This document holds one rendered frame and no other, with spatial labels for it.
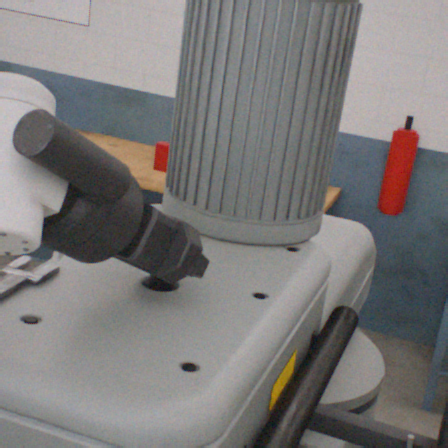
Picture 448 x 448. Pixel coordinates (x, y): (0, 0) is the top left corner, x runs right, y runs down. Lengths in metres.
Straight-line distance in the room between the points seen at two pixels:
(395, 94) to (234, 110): 4.10
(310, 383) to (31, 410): 0.32
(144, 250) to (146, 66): 4.73
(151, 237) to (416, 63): 4.30
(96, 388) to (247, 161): 0.37
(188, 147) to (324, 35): 0.19
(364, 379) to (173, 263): 0.74
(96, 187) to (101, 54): 4.95
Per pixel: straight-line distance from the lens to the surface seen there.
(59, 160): 0.58
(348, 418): 1.16
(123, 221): 0.67
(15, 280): 0.79
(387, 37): 4.97
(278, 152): 0.92
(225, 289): 0.82
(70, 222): 0.64
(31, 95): 0.62
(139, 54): 5.43
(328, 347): 0.94
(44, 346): 0.69
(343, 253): 1.38
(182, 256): 0.73
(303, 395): 0.84
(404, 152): 4.88
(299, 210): 0.96
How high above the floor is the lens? 2.22
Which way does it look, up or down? 19 degrees down
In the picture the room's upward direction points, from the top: 8 degrees clockwise
